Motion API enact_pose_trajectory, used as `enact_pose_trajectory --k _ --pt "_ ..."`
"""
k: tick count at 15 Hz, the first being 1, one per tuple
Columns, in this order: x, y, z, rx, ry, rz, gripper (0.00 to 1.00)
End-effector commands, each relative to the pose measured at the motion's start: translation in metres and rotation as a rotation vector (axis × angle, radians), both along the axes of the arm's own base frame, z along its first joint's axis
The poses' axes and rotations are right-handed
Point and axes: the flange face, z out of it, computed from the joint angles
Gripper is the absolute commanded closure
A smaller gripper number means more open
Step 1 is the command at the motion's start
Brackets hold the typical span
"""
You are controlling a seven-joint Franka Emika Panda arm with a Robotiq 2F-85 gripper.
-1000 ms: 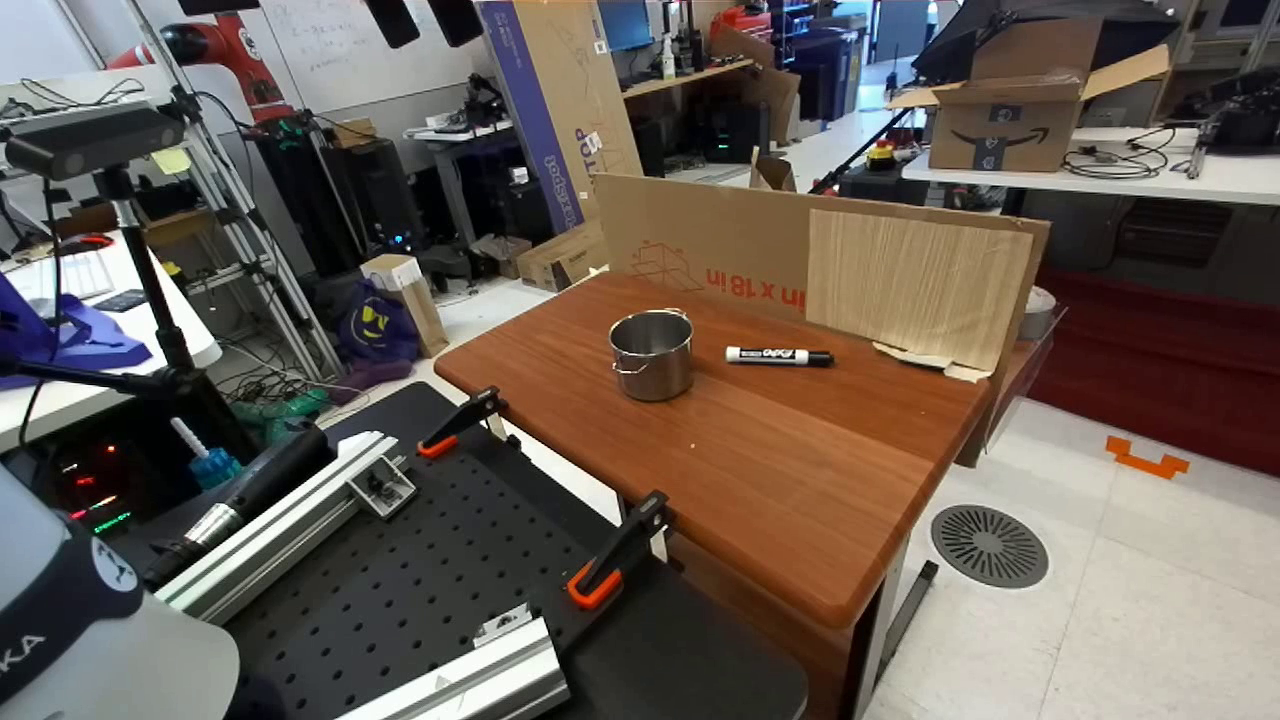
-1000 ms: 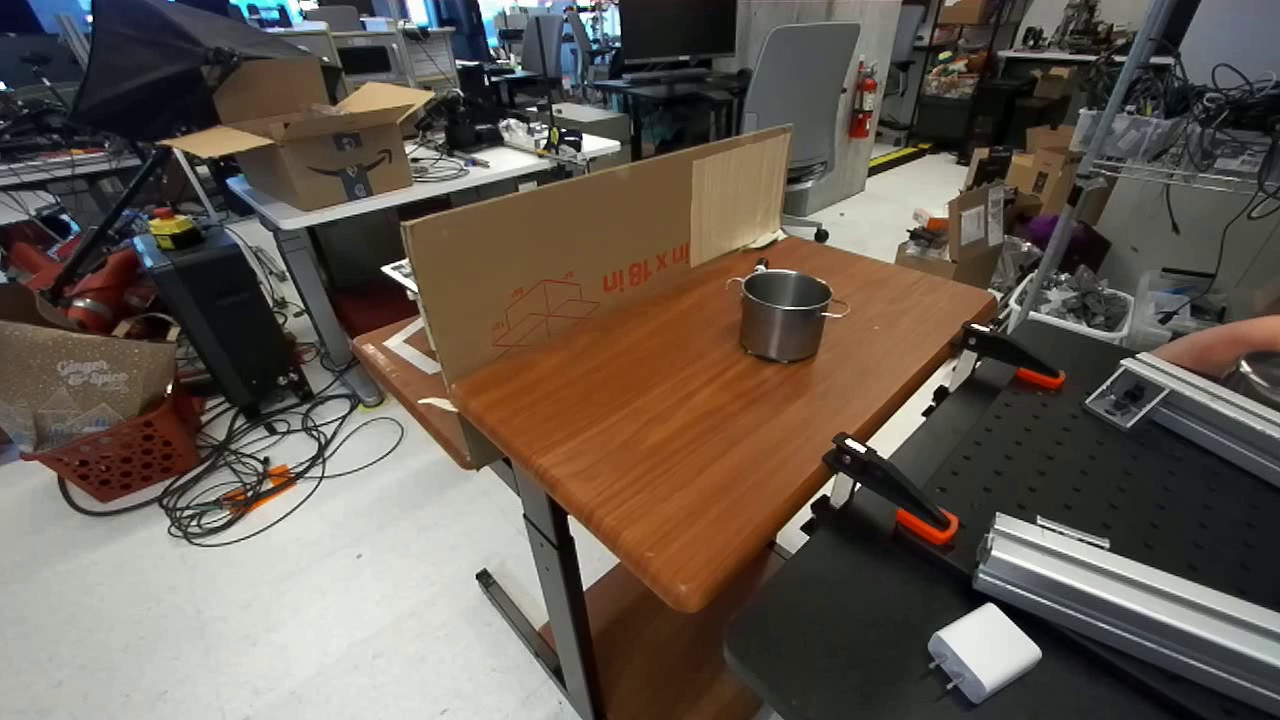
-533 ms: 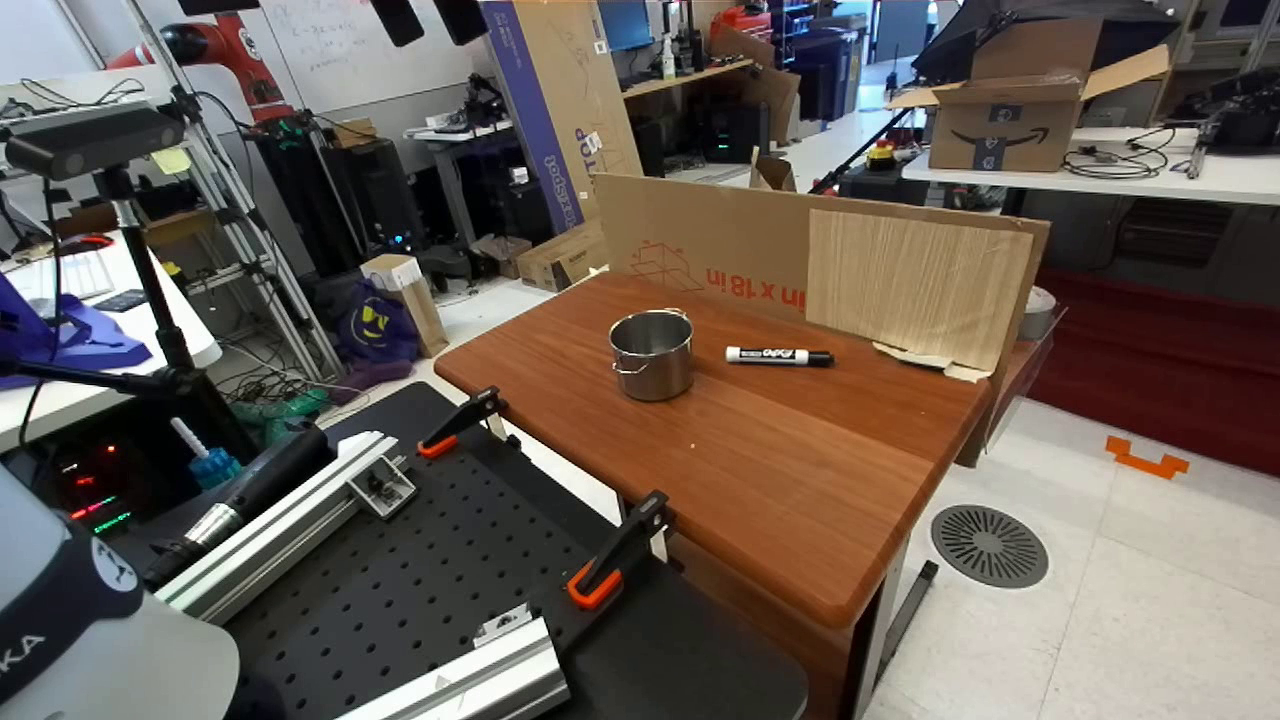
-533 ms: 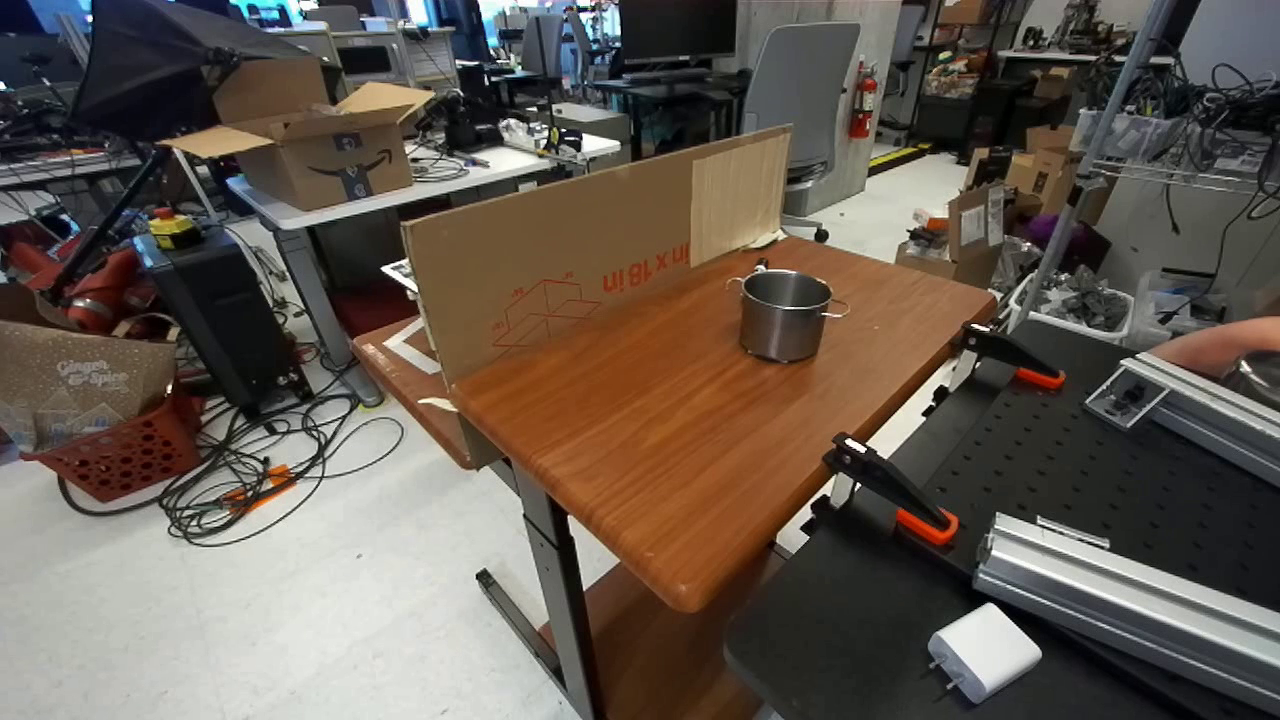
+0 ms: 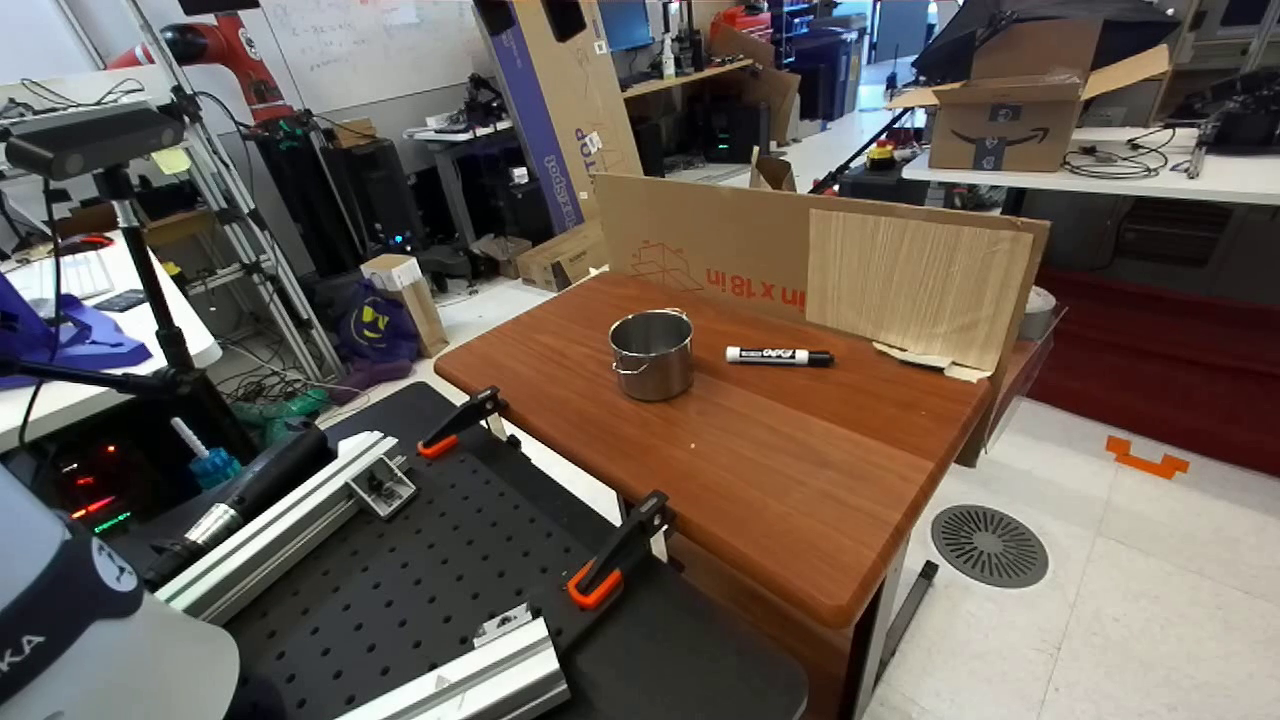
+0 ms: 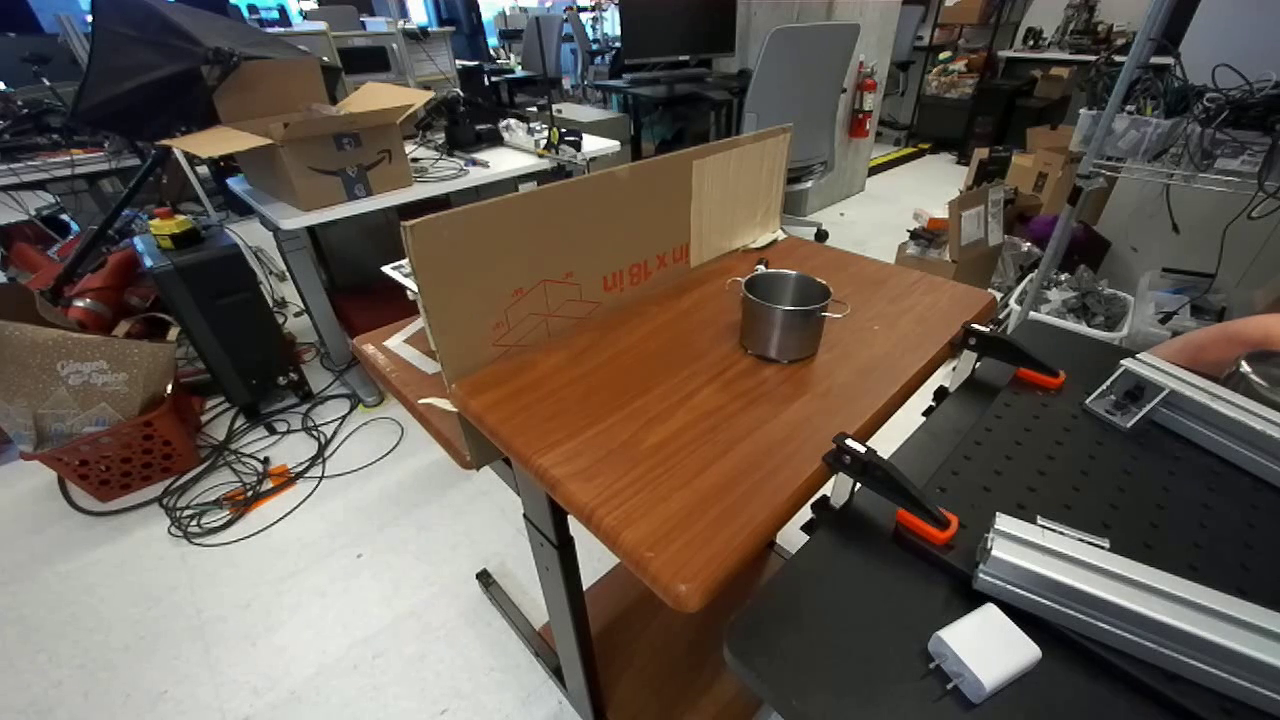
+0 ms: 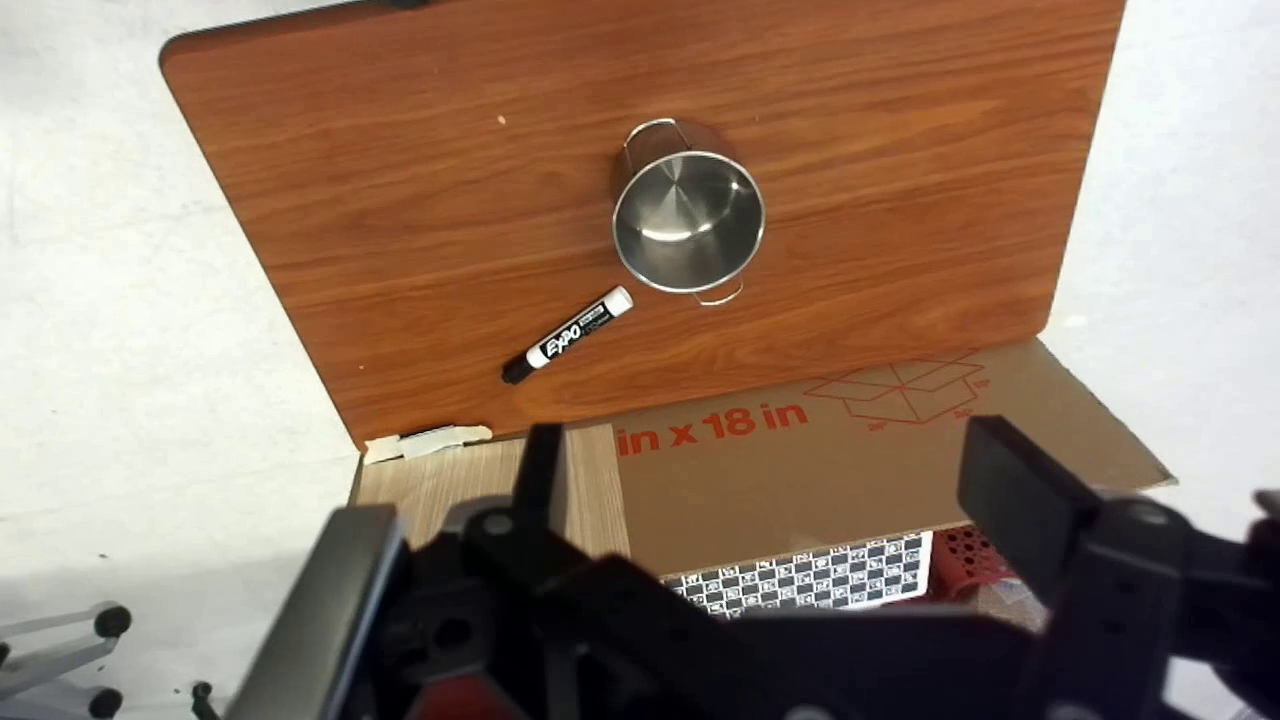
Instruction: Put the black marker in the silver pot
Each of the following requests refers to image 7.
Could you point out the black Expo dry-erase marker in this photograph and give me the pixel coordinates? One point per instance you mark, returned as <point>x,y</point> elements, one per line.
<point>567,336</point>

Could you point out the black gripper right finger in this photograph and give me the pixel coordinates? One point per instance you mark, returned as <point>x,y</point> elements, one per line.
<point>1026,503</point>

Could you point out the black white checkered board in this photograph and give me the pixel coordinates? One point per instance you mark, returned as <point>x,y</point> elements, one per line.
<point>814,576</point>

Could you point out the white tape strip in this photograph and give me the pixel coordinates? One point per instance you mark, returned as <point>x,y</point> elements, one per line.
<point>427,443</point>

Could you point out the grey tripod with black feet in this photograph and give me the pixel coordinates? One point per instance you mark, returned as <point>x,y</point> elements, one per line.
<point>62,642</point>

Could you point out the light wooden board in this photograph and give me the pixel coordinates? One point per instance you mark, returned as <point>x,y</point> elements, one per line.
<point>443,486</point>

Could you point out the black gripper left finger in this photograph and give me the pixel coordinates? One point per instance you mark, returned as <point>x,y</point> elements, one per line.
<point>541,481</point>

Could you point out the flat cardboard box red print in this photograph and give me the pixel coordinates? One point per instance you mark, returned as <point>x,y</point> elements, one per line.
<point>825,494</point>

